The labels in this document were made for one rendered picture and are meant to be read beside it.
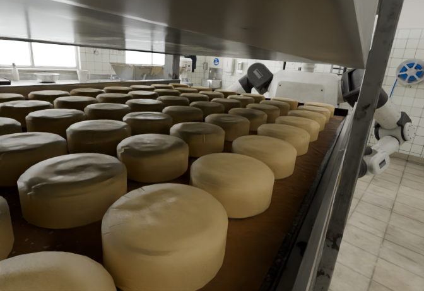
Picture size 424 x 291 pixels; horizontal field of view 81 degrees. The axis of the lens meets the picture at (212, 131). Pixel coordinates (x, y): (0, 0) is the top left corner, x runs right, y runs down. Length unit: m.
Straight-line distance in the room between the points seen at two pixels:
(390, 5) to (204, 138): 0.40
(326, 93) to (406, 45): 4.27
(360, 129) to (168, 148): 0.41
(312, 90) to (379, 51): 0.58
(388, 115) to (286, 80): 0.43
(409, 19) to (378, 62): 4.84
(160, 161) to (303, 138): 0.14
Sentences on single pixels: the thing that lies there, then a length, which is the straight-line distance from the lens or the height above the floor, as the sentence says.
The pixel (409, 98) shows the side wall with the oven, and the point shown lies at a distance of 5.27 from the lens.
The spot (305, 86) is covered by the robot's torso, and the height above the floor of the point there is 1.32.
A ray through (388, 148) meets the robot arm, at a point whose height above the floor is 1.11.
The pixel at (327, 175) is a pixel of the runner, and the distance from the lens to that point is 0.22.
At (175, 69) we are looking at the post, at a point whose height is 1.36.
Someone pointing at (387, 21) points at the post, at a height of 1.47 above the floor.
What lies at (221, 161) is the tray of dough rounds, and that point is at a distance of 0.16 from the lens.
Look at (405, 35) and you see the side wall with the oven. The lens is 5.31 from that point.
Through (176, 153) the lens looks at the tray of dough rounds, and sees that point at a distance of 0.17.
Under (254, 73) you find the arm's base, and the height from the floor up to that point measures 1.35.
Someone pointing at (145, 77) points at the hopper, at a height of 1.23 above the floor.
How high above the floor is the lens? 1.39
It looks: 16 degrees down
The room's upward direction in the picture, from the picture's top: 4 degrees clockwise
